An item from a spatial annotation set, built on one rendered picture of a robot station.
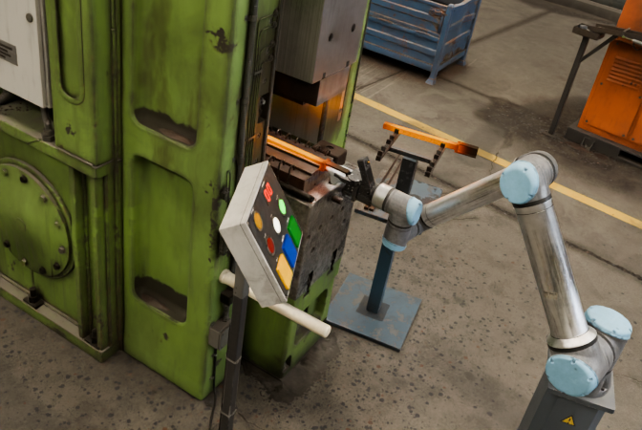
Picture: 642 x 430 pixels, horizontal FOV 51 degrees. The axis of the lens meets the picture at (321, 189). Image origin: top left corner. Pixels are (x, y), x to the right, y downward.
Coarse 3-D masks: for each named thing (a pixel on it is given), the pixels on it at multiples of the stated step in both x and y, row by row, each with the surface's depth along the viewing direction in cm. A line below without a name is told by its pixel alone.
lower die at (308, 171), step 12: (300, 144) 257; (276, 156) 247; (288, 156) 248; (300, 156) 248; (324, 156) 252; (276, 168) 242; (288, 168) 243; (300, 168) 242; (312, 168) 243; (300, 180) 238; (312, 180) 243
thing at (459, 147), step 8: (384, 128) 295; (392, 128) 293; (400, 128) 292; (408, 128) 293; (416, 136) 291; (424, 136) 289; (432, 136) 290; (448, 144) 287; (456, 144) 287; (464, 144) 286; (456, 152) 287; (464, 152) 287; (472, 152) 286
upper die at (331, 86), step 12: (276, 72) 225; (336, 72) 225; (348, 72) 233; (276, 84) 227; (288, 84) 224; (300, 84) 222; (312, 84) 219; (324, 84) 221; (336, 84) 229; (300, 96) 224; (312, 96) 221; (324, 96) 224
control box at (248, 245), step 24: (264, 168) 197; (240, 192) 190; (264, 192) 190; (240, 216) 177; (264, 216) 186; (288, 216) 205; (240, 240) 176; (264, 240) 181; (240, 264) 180; (264, 264) 179; (264, 288) 184
